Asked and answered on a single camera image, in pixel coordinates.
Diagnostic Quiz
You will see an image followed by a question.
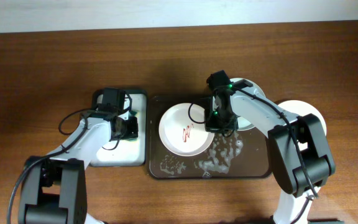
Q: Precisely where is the yellow green sponge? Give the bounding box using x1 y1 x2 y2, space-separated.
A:
129 110 140 117

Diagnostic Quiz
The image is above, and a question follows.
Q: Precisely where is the white front plate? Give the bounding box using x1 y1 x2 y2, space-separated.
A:
278 100 327 135

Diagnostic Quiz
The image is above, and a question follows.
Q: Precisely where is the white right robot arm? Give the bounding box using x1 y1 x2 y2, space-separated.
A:
204 70 336 223

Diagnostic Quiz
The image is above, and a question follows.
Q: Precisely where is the white soapy water tray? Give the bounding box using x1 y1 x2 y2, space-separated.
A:
91 89 147 167

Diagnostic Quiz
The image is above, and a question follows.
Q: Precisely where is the pinkish white plate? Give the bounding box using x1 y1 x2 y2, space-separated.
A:
158 103 214 157

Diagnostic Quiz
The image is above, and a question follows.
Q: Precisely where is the pale green plate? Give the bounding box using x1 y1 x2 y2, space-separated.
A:
230 78 265 131

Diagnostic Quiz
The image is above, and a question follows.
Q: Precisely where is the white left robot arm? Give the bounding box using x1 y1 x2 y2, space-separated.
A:
11 88 139 223

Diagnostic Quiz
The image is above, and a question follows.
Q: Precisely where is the brown plastic tray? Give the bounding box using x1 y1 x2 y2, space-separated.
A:
146 95 271 180

